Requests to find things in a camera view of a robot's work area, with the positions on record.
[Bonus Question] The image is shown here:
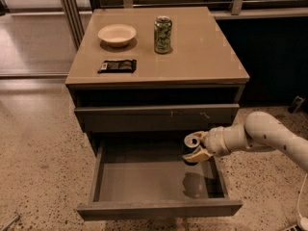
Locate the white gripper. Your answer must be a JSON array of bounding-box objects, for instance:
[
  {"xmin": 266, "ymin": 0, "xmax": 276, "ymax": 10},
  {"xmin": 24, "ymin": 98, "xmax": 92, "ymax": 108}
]
[{"xmin": 183, "ymin": 127, "xmax": 231, "ymax": 163}]

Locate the dark blue pepsi can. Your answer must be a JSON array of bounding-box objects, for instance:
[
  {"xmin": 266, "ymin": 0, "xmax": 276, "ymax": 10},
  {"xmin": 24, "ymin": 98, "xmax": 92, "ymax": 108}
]
[{"xmin": 182, "ymin": 135, "xmax": 200, "ymax": 166}]

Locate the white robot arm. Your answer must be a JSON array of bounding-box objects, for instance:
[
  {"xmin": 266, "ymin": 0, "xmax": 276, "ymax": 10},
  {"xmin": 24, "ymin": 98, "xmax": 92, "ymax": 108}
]
[{"xmin": 183, "ymin": 112, "xmax": 308, "ymax": 171}]

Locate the open grey middle drawer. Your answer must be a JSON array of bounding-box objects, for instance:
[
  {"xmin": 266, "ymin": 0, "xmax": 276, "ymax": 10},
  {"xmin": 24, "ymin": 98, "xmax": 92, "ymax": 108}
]
[{"xmin": 77, "ymin": 141, "xmax": 243, "ymax": 220}]

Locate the closed grey top drawer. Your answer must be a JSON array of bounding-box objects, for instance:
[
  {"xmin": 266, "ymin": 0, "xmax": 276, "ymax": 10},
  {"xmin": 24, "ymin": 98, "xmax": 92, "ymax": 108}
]
[{"xmin": 75, "ymin": 104, "xmax": 240, "ymax": 133}]

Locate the grey drawer cabinet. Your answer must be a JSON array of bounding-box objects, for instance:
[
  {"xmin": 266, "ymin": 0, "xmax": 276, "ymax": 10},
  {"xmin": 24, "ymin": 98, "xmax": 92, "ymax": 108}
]
[{"xmin": 64, "ymin": 6, "xmax": 250, "ymax": 222}]

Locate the green soda can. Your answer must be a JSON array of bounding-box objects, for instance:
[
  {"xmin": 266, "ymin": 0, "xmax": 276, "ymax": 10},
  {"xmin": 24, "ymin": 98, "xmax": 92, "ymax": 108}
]
[{"xmin": 154, "ymin": 15, "xmax": 172, "ymax": 54}]

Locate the small black floor object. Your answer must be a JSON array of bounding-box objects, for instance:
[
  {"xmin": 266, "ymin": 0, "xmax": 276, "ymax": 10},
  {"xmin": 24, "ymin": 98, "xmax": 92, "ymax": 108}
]
[{"xmin": 288, "ymin": 95, "xmax": 305, "ymax": 114}]

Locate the black snack packet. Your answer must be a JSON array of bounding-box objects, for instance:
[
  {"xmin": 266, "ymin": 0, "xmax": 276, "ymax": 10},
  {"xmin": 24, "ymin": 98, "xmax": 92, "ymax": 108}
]
[{"xmin": 98, "ymin": 60, "xmax": 137, "ymax": 73}]

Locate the white paper bowl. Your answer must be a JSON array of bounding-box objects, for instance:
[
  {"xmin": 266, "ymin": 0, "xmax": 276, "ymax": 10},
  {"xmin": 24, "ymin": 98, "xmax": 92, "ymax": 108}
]
[{"xmin": 97, "ymin": 24, "xmax": 137, "ymax": 47}]

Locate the metal rod on floor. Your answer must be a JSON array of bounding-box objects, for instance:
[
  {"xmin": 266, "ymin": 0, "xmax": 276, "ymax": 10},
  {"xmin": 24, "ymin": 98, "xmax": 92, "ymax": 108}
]
[{"xmin": 0, "ymin": 215, "xmax": 20, "ymax": 231}]

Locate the white cable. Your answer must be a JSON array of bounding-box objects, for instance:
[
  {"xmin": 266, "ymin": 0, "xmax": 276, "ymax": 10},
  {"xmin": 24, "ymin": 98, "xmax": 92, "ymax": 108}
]
[{"xmin": 295, "ymin": 172, "xmax": 308, "ymax": 231}]

